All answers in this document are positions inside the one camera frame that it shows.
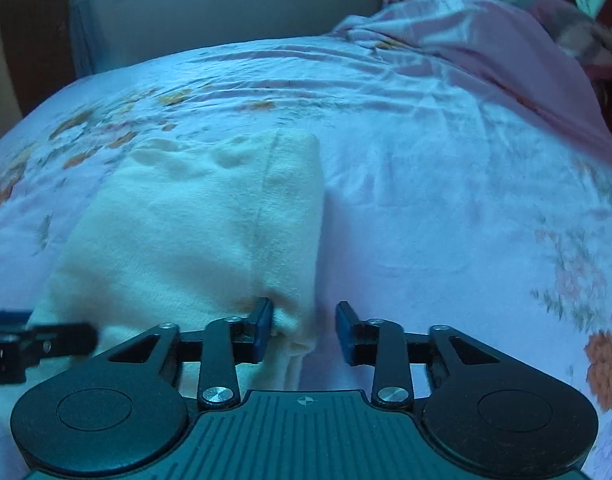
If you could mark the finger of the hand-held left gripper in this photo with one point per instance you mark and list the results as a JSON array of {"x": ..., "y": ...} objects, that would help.
[
  {"x": 6, "y": 318},
  {"x": 61, "y": 340}
]

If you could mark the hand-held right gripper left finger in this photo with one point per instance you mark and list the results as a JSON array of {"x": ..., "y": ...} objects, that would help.
[{"x": 262, "y": 330}]

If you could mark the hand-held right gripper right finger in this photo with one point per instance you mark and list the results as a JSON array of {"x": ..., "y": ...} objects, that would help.
[{"x": 343, "y": 330}]

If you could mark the cream knitted sweater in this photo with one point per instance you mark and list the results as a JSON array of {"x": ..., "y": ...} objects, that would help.
[{"x": 186, "y": 240}]

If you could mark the floral bed sheet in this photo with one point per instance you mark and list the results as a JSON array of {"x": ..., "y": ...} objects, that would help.
[{"x": 435, "y": 210}]

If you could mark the teal curtain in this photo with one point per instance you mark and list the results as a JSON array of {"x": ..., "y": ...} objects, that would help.
[{"x": 83, "y": 35}]

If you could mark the pink cloth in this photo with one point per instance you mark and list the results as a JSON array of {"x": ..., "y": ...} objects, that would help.
[{"x": 460, "y": 35}]

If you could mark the striped floral pillow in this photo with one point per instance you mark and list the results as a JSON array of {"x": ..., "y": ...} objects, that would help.
[{"x": 575, "y": 30}]

